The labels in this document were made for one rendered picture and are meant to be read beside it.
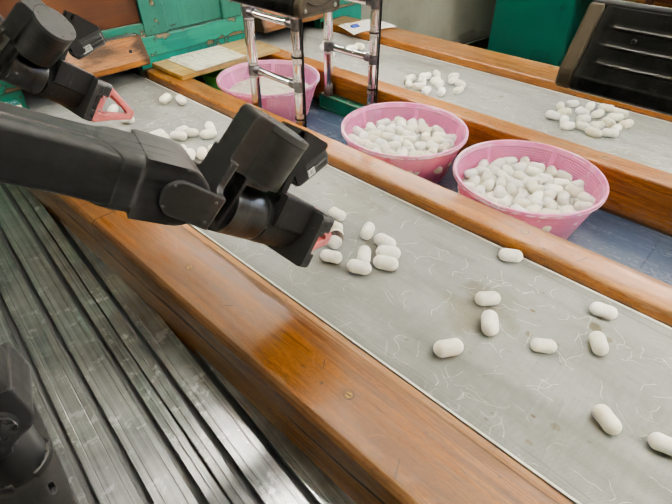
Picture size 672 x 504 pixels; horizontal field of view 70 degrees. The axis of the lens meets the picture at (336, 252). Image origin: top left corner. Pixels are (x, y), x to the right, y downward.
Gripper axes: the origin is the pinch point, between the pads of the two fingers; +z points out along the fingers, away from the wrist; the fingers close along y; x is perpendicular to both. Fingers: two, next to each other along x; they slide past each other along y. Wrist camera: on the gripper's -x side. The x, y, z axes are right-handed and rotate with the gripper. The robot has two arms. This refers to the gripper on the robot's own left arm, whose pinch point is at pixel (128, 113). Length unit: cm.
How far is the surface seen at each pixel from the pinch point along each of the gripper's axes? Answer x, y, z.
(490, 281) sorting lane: -2, -63, 23
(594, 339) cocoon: -2, -78, 21
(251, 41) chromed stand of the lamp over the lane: -24.3, 6.3, 22.4
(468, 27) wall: -151, 116, 277
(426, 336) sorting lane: 7, -63, 12
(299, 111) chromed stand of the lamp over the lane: -15.3, -8.2, 29.7
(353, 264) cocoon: 4.3, -48.0, 12.1
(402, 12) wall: -121, 122, 207
